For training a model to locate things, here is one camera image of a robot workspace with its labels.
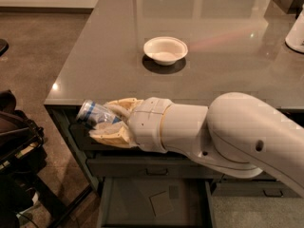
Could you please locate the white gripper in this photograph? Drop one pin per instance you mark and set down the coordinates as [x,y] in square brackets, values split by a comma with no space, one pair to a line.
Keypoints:
[148,122]

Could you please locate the blue silver redbull can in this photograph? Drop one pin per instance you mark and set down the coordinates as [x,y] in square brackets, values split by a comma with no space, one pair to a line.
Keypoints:
[92,114]

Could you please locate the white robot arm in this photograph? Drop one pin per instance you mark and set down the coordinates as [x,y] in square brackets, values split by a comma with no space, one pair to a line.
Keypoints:
[237,135]

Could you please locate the grey middle left drawer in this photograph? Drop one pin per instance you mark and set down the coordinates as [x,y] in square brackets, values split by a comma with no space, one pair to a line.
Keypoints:
[148,165]

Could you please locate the grey open bottom drawer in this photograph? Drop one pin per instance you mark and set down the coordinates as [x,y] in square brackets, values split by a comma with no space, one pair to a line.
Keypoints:
[125,203]

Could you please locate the grey bottom right drawer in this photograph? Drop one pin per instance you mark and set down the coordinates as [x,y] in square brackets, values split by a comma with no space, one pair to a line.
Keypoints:
[265,189]

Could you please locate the white paper bowl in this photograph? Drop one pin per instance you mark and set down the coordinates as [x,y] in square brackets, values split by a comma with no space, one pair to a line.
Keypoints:
[165,51]

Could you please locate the grey square paper piece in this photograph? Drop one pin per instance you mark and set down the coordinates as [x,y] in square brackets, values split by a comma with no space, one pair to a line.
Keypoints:
[161,204]

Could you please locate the grey cabinet with counter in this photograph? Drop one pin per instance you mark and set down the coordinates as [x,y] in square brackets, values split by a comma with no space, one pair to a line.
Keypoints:
[233,46]

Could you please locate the dark round object at left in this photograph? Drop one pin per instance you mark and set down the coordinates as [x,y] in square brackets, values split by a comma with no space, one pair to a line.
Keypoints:
[3,46]

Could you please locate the white appliance on counter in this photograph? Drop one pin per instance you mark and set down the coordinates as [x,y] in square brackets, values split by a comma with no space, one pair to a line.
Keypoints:
[295,38]

